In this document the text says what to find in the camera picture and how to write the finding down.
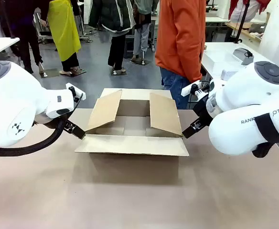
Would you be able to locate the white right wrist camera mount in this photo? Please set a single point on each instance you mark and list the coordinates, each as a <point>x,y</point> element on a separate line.
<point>192,89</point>

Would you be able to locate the large white work table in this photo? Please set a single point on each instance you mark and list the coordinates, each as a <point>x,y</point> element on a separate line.
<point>218,51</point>

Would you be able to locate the grey device on table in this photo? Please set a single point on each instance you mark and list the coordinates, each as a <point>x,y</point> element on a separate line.
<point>243,56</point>

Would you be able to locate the white flat box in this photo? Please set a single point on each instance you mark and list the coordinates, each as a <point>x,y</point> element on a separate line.
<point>219,63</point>

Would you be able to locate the person in grey trousers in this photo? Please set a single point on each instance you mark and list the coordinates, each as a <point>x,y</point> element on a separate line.
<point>142,35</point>

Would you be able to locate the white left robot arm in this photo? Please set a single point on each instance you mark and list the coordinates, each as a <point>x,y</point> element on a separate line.
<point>15,105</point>

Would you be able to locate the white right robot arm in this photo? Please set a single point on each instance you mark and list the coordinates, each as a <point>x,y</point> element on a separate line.
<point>247,100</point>

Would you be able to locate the person in red top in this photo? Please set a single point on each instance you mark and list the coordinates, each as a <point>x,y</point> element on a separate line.
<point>247,7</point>

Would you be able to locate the person in dark green jacket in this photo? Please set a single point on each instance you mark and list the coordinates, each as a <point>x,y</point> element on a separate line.
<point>116,28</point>

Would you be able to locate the black tripod pole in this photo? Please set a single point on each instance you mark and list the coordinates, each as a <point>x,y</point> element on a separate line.
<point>241,23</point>

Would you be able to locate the dark floor plate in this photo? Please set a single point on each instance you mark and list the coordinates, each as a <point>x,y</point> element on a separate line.
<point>118,72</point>
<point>143,61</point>
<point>50,72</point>

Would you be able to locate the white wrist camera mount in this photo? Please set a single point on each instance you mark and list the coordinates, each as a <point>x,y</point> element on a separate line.
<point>192,89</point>
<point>76,90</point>

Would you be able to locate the person in orange hoodie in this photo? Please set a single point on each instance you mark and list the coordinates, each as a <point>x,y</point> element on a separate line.
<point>180,40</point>

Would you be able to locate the brown cardboard box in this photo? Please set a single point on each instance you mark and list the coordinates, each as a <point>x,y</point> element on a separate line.
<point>132,143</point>

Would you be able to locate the black stand pole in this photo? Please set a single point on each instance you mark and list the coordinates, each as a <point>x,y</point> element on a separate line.
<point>9,21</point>

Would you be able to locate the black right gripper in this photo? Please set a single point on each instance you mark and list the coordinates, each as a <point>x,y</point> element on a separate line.
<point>201,108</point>

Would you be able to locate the person in yellow apron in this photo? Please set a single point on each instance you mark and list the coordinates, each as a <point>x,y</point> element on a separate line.
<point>64,33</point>

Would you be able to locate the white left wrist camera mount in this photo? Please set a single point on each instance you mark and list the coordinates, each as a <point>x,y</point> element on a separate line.
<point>76,90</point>

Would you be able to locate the person in black trousers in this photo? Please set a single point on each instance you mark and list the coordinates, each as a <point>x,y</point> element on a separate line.
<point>30,45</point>

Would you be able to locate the wooden background table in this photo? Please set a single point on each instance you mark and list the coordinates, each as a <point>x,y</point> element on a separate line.
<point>248,29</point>

